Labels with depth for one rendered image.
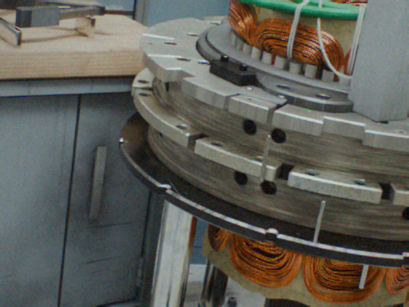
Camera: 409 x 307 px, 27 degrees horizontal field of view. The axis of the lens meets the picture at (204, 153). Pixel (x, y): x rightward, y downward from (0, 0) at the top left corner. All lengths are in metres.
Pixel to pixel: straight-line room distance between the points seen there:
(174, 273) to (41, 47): 0.21
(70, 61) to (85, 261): 0.20
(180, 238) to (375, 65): 0.20
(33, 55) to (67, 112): 0.07
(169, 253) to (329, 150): 0.16
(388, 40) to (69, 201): 0.36
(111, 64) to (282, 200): 0.24
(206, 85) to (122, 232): 0.30
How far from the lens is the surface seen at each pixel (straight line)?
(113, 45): 0.74
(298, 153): 0.54
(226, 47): 0.62
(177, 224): 0.62
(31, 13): 0.71
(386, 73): 0.53
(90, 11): 0.76
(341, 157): 0.53
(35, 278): 0.80
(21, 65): 0.70
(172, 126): 0.57
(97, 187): 0.77
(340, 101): 0.54
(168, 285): 0.64
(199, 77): 0.56
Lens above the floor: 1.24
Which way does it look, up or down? 20 degrees down
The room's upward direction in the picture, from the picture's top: 9 degrees clockwise
